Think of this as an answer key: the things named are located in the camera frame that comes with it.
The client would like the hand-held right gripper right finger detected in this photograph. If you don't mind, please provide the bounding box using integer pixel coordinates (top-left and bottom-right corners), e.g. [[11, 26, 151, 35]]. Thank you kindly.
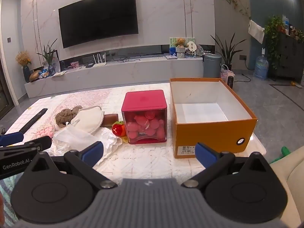
[[182, 142, 277, 190]]

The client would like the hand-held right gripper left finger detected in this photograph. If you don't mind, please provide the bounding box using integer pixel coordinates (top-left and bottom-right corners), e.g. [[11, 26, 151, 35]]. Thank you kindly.
[[24, 141, 117, 190]]

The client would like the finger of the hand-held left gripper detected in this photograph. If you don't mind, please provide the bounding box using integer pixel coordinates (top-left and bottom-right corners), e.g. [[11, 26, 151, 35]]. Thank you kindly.
[[0, 128, 24, 147], [0, 136, 52, 153]]

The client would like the pink white pompom cloth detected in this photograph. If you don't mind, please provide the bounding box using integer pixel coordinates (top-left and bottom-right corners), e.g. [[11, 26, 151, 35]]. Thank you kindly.
[[36, 126, 55, 139]]

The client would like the white lace cloth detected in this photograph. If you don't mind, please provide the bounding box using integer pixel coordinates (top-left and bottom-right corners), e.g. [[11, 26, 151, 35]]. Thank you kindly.
[[93, 127, 123, 165]]

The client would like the orange cardboard box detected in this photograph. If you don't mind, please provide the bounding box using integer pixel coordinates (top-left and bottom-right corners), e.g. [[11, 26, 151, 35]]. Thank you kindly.
[[169, 77, 258, 159]]

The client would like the white plastic bag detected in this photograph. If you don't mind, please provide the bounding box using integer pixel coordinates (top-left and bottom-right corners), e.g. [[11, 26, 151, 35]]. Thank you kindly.
[[52, 125, 95, 156]]

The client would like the cream fabric pad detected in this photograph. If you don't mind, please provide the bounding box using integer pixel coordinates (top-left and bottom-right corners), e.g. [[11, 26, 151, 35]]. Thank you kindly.
[[71, 106, 105, 134]]

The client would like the strawberry plush toy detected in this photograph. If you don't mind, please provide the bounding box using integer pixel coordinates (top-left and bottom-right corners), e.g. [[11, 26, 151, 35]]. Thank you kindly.
[[112, 121, 126, 137]]

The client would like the brown plush toy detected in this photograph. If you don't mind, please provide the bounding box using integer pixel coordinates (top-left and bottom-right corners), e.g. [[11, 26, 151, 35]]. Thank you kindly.
[[55, 105, 83, 127]]

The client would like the black remote control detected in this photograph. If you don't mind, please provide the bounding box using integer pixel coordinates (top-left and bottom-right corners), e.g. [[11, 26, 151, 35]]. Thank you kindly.
[[19, 108, 48, 133]]

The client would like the pale lace tablecloth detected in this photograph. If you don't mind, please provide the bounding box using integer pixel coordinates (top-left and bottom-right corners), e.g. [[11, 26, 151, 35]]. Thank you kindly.
[[3, 83, 256, 181]]

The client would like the brown round basket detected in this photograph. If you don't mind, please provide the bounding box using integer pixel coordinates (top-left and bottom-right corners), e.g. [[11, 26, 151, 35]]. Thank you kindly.
[[29, 70, 42, 83]]

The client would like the red cube container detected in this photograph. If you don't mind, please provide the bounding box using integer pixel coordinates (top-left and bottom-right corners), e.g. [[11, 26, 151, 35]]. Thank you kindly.
[[121, 90, 168, 145]]

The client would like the white space heater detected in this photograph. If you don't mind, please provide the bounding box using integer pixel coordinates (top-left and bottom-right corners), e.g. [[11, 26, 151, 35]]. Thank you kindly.
[[226, 71, 235, 89]]

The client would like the green toy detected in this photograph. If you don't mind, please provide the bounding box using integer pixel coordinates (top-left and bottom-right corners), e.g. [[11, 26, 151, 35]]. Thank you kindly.
[[269, 146, 291, 164]]

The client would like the dried yellow flowers vase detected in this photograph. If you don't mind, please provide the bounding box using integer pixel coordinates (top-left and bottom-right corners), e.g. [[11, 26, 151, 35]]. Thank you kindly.
[[15, 51, 32, 83]]

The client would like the marble television cabinet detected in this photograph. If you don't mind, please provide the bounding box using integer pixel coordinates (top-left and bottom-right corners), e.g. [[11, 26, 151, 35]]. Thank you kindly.
[[24, 56, 205, 98]]

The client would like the pink woven basket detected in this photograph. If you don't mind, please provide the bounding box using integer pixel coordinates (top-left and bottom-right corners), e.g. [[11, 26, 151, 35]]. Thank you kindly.
[[220, 64, 232, 80]]

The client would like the white router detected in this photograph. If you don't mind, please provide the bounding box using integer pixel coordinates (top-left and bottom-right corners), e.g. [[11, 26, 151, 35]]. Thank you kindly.
[[91, 53, 106, 68]]

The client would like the grey trash bin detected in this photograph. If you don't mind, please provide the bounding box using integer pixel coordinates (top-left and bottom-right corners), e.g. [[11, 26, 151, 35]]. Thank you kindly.
[[203, 53, 222, 78]]

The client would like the beige sofa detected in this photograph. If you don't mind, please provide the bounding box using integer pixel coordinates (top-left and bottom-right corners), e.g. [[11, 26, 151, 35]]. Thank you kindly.
[[269, 145, 304, 228]]

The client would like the green plant glass vase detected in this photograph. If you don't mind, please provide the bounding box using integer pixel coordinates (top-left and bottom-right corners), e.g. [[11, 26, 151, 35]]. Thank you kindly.
[[36, 39, 58, 76]]

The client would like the blue water jug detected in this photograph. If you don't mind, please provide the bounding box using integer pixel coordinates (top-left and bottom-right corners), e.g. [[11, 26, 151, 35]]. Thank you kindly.
[[254, 48, 269, 81]]

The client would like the long-leaf potted plant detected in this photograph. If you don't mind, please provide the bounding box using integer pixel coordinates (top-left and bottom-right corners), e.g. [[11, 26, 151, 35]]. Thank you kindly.
[[210, 33, 247, 72]]

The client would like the white round fan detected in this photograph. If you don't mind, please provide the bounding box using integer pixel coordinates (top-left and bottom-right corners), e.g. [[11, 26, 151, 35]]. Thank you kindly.
[[186, 41, 197, 54]]

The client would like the teddy bear bouquet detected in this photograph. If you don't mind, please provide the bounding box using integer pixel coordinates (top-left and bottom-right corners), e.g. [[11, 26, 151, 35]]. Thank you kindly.
[[175, 37, 187, 59]]

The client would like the green white poster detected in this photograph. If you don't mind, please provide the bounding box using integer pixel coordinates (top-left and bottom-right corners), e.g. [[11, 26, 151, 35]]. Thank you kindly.
[[169, 37, 196, 49]]

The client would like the dark grey dresser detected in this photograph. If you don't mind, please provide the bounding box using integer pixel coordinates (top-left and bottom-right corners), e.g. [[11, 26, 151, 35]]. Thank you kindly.
[[271, 32, 304, 82]]

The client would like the white hanging cloth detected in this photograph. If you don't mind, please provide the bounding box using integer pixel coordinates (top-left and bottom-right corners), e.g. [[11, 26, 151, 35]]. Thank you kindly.
[[247, 20, 265, 44]]

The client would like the black television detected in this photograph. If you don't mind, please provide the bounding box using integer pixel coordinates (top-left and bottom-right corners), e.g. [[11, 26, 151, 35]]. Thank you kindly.
[[58, 0, 139, 49]]

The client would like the green ivy plant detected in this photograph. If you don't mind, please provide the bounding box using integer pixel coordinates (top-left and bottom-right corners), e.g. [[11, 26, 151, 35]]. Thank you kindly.
[[264, 15, 287, 69]]

